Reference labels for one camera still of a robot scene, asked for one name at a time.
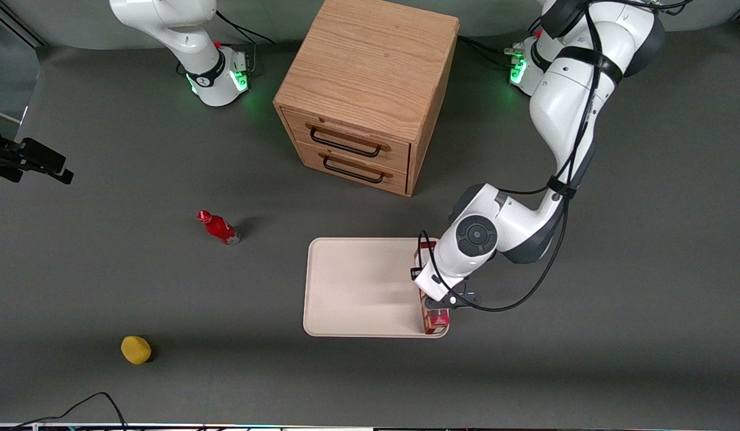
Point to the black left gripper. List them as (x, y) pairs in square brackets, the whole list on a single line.
[(433, 304)]

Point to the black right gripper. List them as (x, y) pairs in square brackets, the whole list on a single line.
[(18, 157)]

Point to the red cookie box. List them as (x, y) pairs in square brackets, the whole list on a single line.
[(435, 322)]

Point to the cream rectangular tray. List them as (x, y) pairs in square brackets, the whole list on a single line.
[(364, 287)]

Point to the wooden drawer front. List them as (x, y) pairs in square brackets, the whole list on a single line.
[(346, 140), (352, 170)]

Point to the red plastic bottle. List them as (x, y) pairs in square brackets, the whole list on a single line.
[(219, 227)]

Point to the yellow lemon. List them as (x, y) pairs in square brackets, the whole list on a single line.
[(136, 349)]

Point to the oak wooden drawer cabinet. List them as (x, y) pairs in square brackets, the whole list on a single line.
[(370, 66)]

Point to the black metal frame bar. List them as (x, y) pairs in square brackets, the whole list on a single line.
[(17, 24)]

